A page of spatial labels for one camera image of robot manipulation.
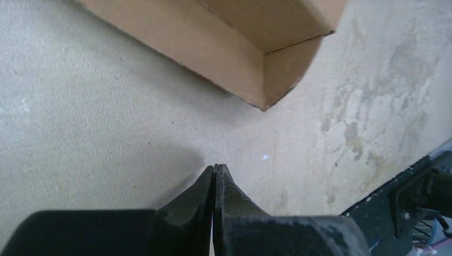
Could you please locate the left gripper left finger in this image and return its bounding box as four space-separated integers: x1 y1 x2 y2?
2 166 214 255

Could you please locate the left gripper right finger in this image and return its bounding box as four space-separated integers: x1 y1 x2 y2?
213 164 370 255

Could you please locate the brown cardboard box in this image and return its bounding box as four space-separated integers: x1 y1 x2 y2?
81 0 347 111

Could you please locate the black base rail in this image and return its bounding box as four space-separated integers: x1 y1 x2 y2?
342 151 451 255

